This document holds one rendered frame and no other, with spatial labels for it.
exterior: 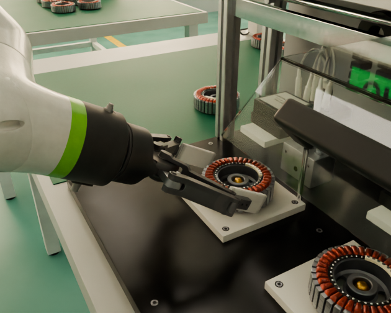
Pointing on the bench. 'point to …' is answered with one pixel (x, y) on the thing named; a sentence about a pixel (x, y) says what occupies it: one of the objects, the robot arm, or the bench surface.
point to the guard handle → (343, 145)
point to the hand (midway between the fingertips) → (229, 179)
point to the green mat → (157, 89)
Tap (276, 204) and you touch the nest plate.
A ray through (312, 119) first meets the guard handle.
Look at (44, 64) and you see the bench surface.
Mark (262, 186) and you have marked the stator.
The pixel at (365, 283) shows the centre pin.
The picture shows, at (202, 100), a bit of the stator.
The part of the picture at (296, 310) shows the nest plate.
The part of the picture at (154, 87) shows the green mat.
